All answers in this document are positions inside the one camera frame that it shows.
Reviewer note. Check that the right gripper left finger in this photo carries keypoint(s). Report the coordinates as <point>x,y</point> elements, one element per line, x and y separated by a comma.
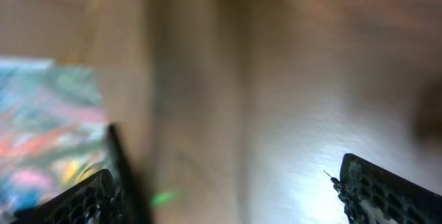
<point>93,200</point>

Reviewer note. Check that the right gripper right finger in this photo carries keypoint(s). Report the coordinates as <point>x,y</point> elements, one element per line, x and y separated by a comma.
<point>373,195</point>

